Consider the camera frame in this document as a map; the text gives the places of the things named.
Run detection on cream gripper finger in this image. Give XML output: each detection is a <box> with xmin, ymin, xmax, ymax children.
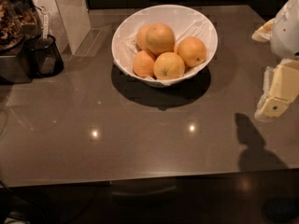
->
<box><xmin>251</xmin><ymin>19</ymin><xmax>275</xmax><ymax>42</ymax></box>
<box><xmin>255</xmin><ymin>59</ymin><xmax>299</xmax><ymax>122</ymax></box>

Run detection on white bowl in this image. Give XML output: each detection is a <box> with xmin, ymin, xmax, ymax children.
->
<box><xmin>111</xmin><ymin>4</ymin><xmax>219</xmax><ymax>88</ymax></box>

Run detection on front orange with stem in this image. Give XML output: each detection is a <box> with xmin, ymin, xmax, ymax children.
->
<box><xmin>153</xmin><ymin>52</ymin><xmax>185</xmax><ymax>80</ymax></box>

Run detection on white napkin liner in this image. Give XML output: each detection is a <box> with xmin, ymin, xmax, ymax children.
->
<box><xmin>113</xmin><ymin>16</ymin><xmax>216</xmax><ymax>86</ymax></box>

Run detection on beige upright board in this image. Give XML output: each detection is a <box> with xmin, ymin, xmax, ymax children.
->
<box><xmin>32</xmin><ymin>0</ymin><xmax>91</xmax><ymax>54</ymax></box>

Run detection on white tagged utensil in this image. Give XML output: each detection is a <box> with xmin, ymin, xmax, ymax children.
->
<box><xmin>39</xmin><ymin>7</ymin><xmax>50</xmax><ymax>40</ymax></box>

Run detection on black mesh cup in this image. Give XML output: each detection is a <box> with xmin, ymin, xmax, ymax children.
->
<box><xmin>24</xmin><ymin>35</ymin><xmax>64</xmax><ymax>77</ymax></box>

